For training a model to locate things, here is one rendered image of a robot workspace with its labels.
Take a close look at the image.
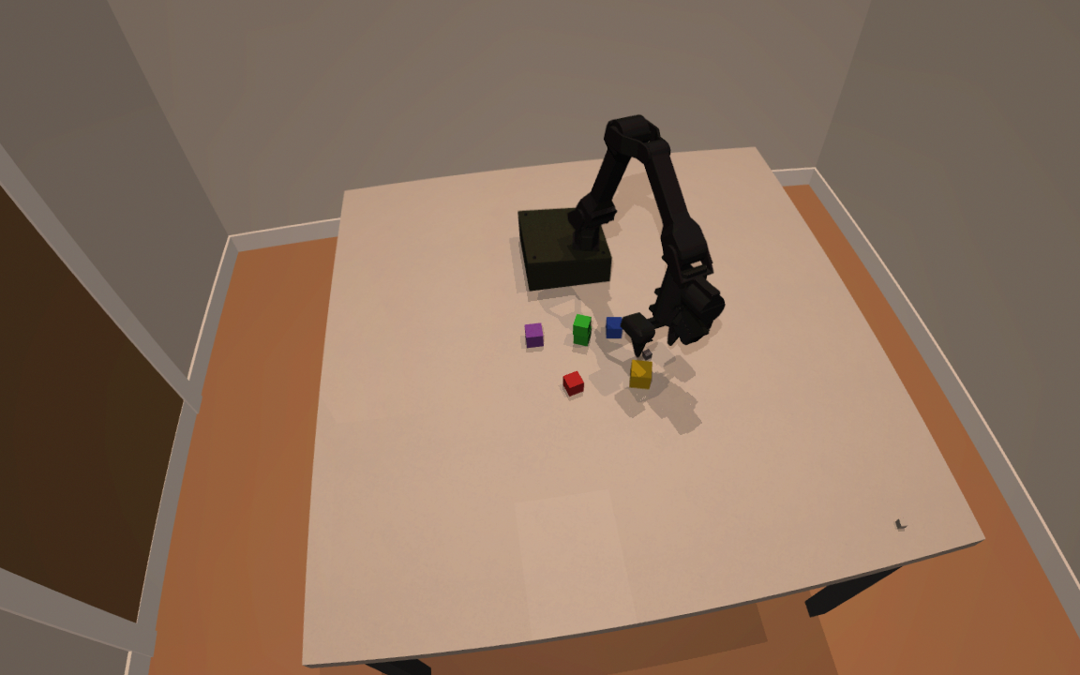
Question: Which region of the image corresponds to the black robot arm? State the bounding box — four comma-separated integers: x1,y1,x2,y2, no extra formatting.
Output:
568,114,725,345

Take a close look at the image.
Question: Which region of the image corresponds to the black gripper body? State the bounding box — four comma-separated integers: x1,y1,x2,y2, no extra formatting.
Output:
621,287,687,345

